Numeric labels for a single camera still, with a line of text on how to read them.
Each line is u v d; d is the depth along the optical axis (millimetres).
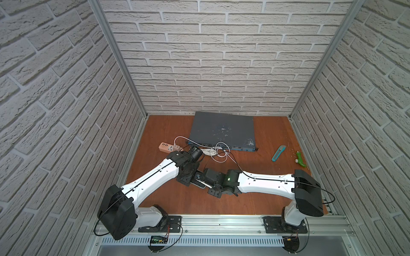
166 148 976
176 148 945
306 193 426
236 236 717
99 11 710
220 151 999
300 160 949
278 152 988
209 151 971
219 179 595
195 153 647
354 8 696
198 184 777
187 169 569
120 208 392
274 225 727
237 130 1076
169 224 730
